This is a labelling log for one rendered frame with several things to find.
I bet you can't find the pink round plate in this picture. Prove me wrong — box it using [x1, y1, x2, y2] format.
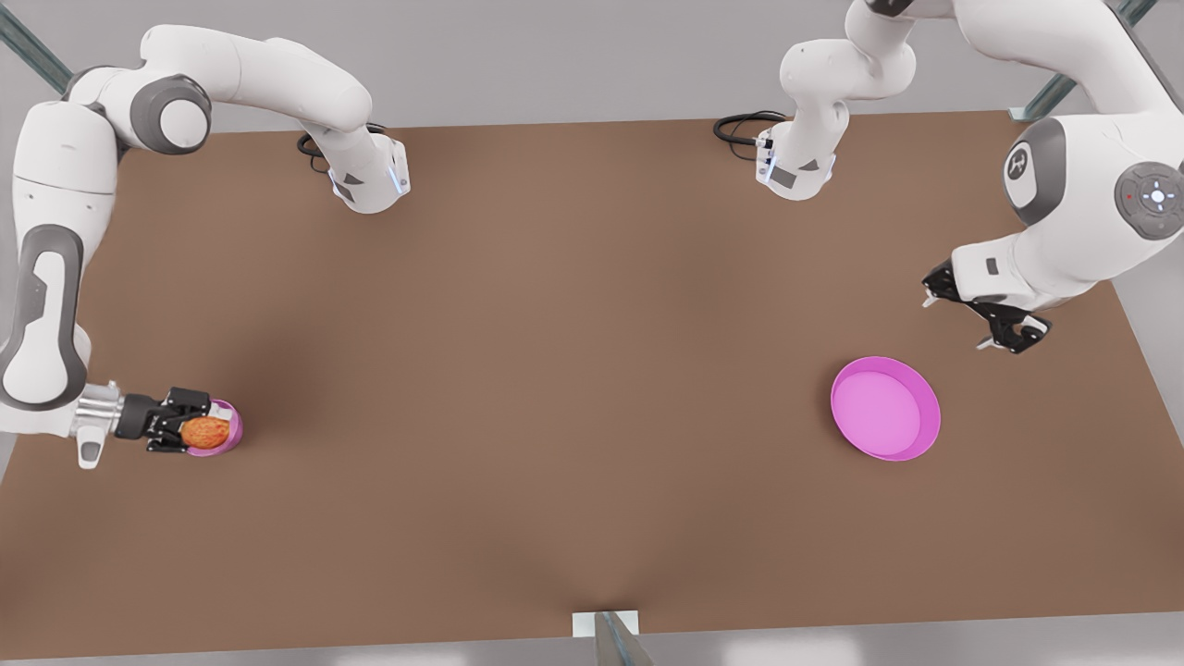
[830, 355, 943, 463]

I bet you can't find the silver frame post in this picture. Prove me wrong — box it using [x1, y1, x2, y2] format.
[0, 13, 74, 95]
[1007, 0, 1159, 123]
[572, 610, 656, 666]

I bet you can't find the small pink bowl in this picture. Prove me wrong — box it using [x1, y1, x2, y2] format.
[184, 399, 244, 459]

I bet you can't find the orange-red apple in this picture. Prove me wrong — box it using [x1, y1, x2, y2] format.
[179, 416, 232, 451]

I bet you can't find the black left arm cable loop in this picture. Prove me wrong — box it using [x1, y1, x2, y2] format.
[712, 110, 789, 164]

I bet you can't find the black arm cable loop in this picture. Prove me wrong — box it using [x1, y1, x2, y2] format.
[712, 110, 789, 164]
[296, 123, 390, 175]

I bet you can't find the black right arm cable loop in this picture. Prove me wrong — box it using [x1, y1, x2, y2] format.
[296, 123, 390, 175]

